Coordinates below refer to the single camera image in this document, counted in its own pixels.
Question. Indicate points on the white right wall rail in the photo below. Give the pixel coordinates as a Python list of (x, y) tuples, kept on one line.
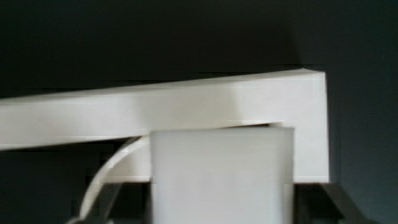
[(278, 98)]

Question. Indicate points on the white round stool seat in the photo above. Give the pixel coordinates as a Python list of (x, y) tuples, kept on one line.
[(127, 169)]

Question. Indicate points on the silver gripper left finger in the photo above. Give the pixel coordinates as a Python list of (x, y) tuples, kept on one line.
[(121, 205)]

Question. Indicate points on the white front wall rail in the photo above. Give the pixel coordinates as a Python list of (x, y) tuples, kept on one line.
[(95, 115)]

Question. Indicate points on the white wall rail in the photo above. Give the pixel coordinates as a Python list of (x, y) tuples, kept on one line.
[(95, 115), (278, 98)]

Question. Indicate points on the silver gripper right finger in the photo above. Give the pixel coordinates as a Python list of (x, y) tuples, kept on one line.
[(324, 205)]

